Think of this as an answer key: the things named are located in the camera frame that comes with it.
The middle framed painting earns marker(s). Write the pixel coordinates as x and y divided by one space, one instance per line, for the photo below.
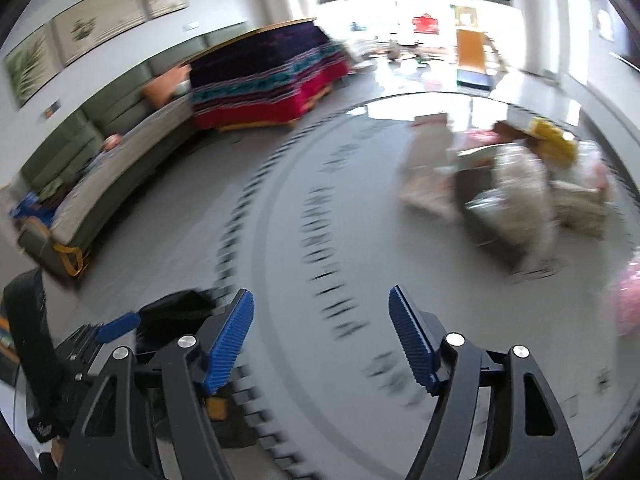
89 23

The red toy house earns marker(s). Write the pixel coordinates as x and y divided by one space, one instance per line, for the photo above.
425 24

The orange cushion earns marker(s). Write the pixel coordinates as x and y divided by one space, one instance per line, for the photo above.
160 90

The yellow foam sponge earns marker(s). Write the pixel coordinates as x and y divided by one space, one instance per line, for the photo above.
553 145

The left framed painting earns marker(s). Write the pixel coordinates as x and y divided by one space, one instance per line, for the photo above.
32 64

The white red carton box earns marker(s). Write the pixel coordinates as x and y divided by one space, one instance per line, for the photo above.
428 167

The table with colourful blanket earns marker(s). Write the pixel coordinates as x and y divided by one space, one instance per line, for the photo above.
270 76

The blue item on sofa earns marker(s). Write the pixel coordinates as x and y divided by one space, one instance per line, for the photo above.
30 207

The pink white plastic bag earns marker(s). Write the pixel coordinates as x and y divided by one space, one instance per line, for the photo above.
621 298

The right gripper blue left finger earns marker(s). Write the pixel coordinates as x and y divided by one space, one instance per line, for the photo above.
113 438

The green grey sofa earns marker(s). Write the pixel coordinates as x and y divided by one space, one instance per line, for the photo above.
98 157

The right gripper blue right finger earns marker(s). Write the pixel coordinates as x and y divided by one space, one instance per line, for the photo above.
526 436

